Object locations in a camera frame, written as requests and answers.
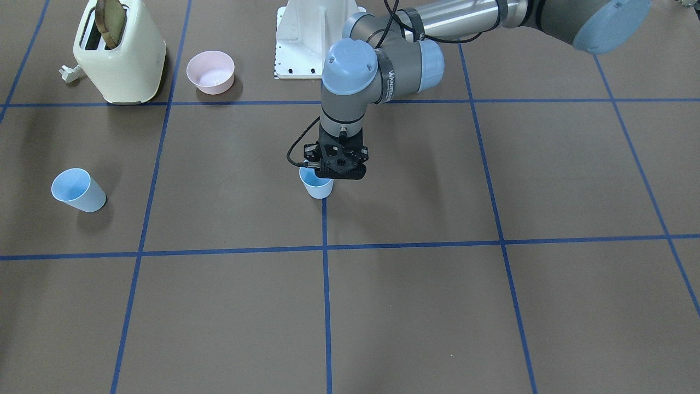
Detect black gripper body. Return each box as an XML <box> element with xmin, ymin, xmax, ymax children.
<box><xmin>304</xmin><ymin>131</ymin><xmax>369</xmax><ymax>180</ymax></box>

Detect blue cup from toaster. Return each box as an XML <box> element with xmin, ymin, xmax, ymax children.
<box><xmin>299</xmin><ymin>167</ymin><xmax>335</xmax><ymax>199</ymax></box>

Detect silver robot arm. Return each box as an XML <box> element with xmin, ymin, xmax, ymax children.
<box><xmin>293</xmin><ymin>1</ymin><xmax>651</xmax><ymax>180</ymax></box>

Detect pink plastic bowl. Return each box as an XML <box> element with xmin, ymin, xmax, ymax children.
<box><xmin>186</xmin><ymin>50</ymin><xmax>235</xmax><ymax>95</ymax></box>

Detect cream two-slot toaster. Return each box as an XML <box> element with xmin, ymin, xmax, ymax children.
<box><xmin>73</xmin><ymin>1</ymin><xmax>167</xmax><ymax>105</ymax></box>

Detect blue cup near toaster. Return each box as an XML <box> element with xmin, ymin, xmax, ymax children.
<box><xmin>51</xmin><ymin>168</ymin><xmax>107</xmax><ymax>213</ymax></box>

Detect toast bread slice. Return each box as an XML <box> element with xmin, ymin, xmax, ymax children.
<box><xmin>95</xmin><ymin>0</ymin><xmax>127</xmax><ymax>50</ymax></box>

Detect white toaster power plug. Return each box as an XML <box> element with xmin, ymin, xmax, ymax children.
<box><xmin>59</xmin><ymin>65</ymin><xmax>83</xmax><ymax>83</ymax></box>

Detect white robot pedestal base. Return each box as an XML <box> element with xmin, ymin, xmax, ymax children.
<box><xmin>275</xmin><ymin>1</ymin><xmax>366</xmax><ymax>79</ymax></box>

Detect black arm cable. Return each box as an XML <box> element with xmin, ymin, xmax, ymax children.
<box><xmin>286</xmin><ymin>0</ymin><xmax>493</xmax><ymax>168</ymax></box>

